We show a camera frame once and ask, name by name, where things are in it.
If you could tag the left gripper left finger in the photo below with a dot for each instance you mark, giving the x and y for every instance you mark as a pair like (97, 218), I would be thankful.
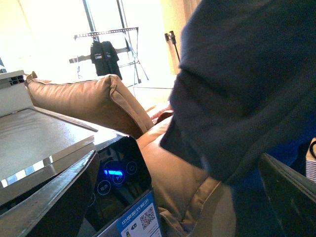
(59, 207)

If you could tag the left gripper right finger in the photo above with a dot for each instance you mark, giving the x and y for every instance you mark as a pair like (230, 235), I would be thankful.
(291, 195)

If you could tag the dark navy garment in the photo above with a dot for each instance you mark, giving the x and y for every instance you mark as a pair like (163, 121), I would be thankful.
(247, 86)

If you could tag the grey front-load washing machine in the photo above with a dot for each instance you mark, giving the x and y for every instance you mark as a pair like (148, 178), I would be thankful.
(37, 145)

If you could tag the metal clothes drying rack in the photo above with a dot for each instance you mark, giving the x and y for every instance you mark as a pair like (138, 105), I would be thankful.
(125, 42)

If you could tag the striped white bag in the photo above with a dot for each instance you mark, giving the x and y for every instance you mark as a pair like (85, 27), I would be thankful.
(311, 161)

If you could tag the blue energy label sticker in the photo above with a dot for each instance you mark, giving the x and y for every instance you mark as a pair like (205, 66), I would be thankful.
(141, 220)

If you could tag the black hanging t-shirt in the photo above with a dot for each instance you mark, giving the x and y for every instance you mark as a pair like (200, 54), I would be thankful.
(104, 56)

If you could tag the black tripod stand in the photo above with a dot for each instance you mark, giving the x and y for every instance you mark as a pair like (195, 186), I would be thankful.
(170, 38)

